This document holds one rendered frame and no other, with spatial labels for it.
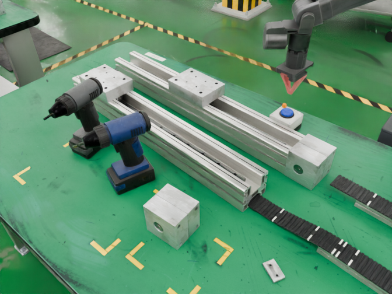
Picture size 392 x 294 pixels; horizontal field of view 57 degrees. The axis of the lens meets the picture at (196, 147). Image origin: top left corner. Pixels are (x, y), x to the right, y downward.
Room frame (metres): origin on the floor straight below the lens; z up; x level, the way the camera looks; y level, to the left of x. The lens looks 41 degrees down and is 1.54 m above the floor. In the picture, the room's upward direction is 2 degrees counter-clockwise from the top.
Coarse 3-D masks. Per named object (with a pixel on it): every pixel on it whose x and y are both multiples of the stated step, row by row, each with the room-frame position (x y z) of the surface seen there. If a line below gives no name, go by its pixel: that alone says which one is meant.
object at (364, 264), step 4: (368, 256) 0.44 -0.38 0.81; (364, 260) 0.43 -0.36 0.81; (368, 260) 0.43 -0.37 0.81; (372, 260) 0.43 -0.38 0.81; (360, 264) 0.42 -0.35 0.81; (364, 264) 0.42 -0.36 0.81; (368, 264) 0.42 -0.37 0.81; (356, 268) 0.41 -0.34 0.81; (360, 268) 0.41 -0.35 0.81; (364, 268) 0.41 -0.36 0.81; (368, 268) 0.41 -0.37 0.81; (360, 272) 0.40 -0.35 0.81; (364, 272) 0.40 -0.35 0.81
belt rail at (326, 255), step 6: (318, 252) 0.47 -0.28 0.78; (324, 252) 0.47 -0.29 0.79; (330, 258) 0.45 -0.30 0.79; (336, 258) 0.44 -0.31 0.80; (336, 264) 0.44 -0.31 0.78; (342, 264) 0.43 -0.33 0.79; (348, 270) 0.42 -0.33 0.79; (354, 270) 0.41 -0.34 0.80; (354, 276) 0.41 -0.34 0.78; (360, 276) 0.40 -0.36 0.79; (366, 282) 0.39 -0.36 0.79; (372, 282) 0.38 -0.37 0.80; (372, 288) 0.38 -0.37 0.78; (378, 288) 0.38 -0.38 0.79
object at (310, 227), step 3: (309, 225) 0.53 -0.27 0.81; (312, 225) 0.53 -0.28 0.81; (315, 225) 0.53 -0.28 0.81; (306, 228) 0.52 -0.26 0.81; (309, 228) 0.52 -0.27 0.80; (312, 228) 0.52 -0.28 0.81; (315, 228) 0.52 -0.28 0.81; (303, 231) 0.52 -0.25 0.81; (306, 231) 0.52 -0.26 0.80; (309, 231) 0.51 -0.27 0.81; (312, 231) 0.51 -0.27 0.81; (300, 234) 0.51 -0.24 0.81; (303, 234) 0.51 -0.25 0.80; (306, 234) 0.50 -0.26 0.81; (309, 234) 0.50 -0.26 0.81; (303, 237) 0.50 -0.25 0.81; (306, 237) 0.50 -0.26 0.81
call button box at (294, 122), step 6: (270, 114) 0.94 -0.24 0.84; (276, 114) 0.94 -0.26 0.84; (294, 114) 0.94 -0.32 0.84; (300, 114) 0.94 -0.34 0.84; (276, 120) 0.92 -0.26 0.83; (282, 120) 0.91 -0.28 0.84; (288, 120) 0.91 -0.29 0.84; (294, 120) 0.91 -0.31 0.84; (300, 120) 0.93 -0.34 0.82; (288, 126) 0.89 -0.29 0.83; (294, 126) 0.91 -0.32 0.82; (300, 126) 0.94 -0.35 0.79
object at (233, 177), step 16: (128, 96) 1.05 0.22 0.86; (112, 112) 1.00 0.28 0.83; (128, 112) 0.94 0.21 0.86; (160, 112) 0.94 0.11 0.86; (160, 128) 0.86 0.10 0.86; (176, 128) 0.88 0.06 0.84; (192, 128) 0.85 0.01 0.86; (160, 144) 0.82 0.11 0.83; (176, 144) 0.78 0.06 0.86; (192, 144) 0.82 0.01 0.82; (208, 144) 0.78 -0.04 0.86; (176, 160) 0.77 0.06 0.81; (192, 160) 0.73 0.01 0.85; (208, 160) 0.71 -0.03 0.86; (224, 160) 0.74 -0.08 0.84; (240, 160) 0.71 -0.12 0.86; (192, 176) 0.73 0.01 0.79; (208, 176) 0.68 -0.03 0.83; (224, 176) 0.65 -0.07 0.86; (240, 176) 0.67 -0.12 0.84; (256, 176) 0.66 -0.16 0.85; (224, 192) 0.64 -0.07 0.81; (240, 192) 0.60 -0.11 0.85; (256, 192) 0.64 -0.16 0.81; (240, 208) 0.60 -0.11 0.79
